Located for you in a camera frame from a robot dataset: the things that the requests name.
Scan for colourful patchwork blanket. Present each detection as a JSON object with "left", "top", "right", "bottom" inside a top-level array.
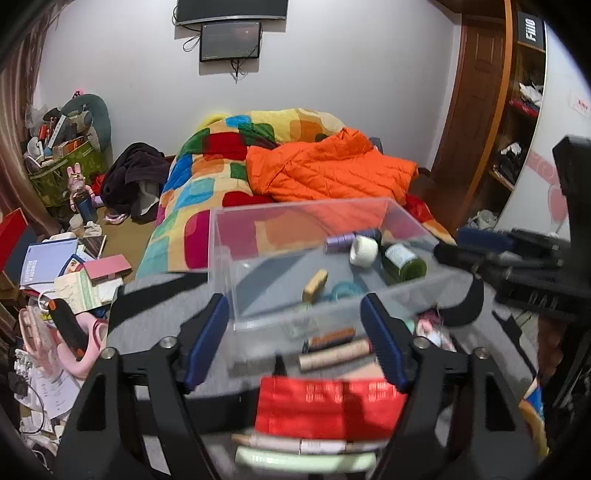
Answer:
[{"left": 136, "top": 108, "right": 458, "bottom": 280}]

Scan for beige pen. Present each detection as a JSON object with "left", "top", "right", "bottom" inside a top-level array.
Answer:
[{"left": 231, "top": 433, "right": 393, "bottom": 455}]

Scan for wooden block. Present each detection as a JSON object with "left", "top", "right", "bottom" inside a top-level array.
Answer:
[{"left": 302, "top": 270, "right": 329, "bottom": 304}]

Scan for black sign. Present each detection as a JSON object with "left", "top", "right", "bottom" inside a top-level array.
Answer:
[{"left": 516, "top": 11, "right": 548, "bottom": 51}]

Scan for teal hair tie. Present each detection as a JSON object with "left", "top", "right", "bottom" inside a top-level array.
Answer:
[{"left": 329, "top": 281, "right": 366, "bottom": 302}]

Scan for clear plastic box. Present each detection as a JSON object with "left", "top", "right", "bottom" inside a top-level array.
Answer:
[{"left": 208, "top": 198, "right": 472, "bottom": 332}]

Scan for red packet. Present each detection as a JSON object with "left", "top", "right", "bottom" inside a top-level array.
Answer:
[{"left": 255, "top": 376, "right": 407, "bottom": 440}]

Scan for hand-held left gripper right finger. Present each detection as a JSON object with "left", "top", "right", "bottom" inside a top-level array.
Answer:
[{"left": 360, "top": 293, "right": 541, "bottom": 480}]

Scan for person's right hand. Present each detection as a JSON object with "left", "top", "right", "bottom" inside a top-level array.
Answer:
[{"left": 537, "top": 318, "right": 557, "bottom": 386}]

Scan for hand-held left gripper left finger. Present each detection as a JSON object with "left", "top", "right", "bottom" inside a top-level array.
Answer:
[{"left": 53, "top": 293, "right": 232, "bottom": 480}]

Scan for green storage basket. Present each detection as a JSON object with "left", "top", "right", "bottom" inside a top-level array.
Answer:
[{"left": 28, "top": 138, "right": 109, "bottom": 208}]

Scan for pale green tube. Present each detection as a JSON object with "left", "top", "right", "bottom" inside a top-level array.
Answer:
[{"left": 235, "top": 450, "right": 377, "bottom": 472}]

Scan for orange down jacket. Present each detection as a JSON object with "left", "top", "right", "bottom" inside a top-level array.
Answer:
[{"left": 246, "top": 127, "right": 419, "bottom": 206}]

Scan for pink plastic object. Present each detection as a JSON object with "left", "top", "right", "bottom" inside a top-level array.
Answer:
[{"left": 60, "top": 314, "right": 112, "bottom": 380}]

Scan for grey neck pillow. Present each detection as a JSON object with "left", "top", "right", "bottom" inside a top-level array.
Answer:
[{"left": 60, "top": 93, "right": 113, "bottom": 151}]

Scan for beige cosmetic tube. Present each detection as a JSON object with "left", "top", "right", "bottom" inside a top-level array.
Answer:
[{"left": 298, "top": 339, "right": 373, "bottom": 371}]

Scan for pink book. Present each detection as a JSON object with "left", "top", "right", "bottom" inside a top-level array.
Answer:
[{"left": 82, "top": 254, "right": 134, "bottom": 281}]

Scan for green glass bottle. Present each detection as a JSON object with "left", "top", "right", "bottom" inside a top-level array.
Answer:
[{"left": 381, "top": 242, "right": 428, "bottom": 285}]

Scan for purple thread spool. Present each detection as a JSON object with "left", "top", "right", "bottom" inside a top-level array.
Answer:
[{"left": 324, "top": 234, "right": 357, "bottom": 254}]

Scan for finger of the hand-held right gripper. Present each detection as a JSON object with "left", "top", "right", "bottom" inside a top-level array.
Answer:
[
  {"left": 434, "top": 242, "right": 564, "bottom": 278},
  {"left": 457, "top": 227, "right": 571, "bottom": 253}
]

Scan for wooden door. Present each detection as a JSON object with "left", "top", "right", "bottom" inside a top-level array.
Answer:
[{"left": 429, "top": 14, "right": 511, "bottom": 224}]

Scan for wooden shelf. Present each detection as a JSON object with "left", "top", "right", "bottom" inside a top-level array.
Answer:
[{"left": 485, "top": 0, "right": 548, "bottom": 217}]

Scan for white shoes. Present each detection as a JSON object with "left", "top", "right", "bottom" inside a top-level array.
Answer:
[{"left": 468, "top": 210, "right": 500, "bottom": 232}]

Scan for red box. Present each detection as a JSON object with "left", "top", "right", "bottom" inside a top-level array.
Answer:
[{"left": 0, "top": 208, "right": 38, "bottom": 287}]

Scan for pale green booklet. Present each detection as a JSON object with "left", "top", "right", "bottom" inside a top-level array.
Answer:
[{"left": 54, "top": 270, "right": 103, "bottom": 315}]

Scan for white papers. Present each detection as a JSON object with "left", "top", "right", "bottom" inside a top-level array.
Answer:
[{"left": 23, "top": 364, "right": 82, "bottom": 422}]

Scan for grey striped mat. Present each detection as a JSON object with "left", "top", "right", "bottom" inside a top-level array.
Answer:
[{"left": 106, "top": 268, "right": 546, "bottom": 480}]

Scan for wall monitor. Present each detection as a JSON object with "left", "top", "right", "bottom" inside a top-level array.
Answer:
[{"left": 175, "top": 0, "right": 289, "bottom": 27}]

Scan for dark small tube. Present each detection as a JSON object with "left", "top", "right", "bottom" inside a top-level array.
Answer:
[{"left": 304, "top": 327, "right": 357, "bottom": 352}]

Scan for small wall screen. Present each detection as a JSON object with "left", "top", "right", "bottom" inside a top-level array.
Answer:
[{"left": 199, "top": 21, "right": 263, "bottom": 64}]

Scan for pink white packet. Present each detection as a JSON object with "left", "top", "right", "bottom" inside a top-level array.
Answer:
[{"left": 416, "top": 310, "right": 458, "bottom": 352}]

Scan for dark clothes pile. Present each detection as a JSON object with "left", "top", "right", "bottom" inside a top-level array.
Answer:
[{"left": 100, "top": 142, "right": 174, "bottom": 224}]

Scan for blue book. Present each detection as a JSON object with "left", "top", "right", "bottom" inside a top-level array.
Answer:
[{"left": 21, "top": 239, "right": 79, "bottom": 289}]

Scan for white panel with pink print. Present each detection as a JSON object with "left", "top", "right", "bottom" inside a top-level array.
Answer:
[{"left": 496, "top": 18, "right": 591, "bottom": 241}]

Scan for blue bottle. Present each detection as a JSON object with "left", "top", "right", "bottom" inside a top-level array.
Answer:
[{"left": 74, "top": 191, "right": 99, "bottom": 225}]

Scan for black orange tool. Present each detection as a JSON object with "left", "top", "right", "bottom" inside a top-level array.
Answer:
[{"left": 48, "top": 299, "right": 91, "bottom": 361}]

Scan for pink rabbit toy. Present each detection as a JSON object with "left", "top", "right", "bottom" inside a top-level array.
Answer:
[{"left": 67, "top": 164, "right": 96, "bottom": 204}]

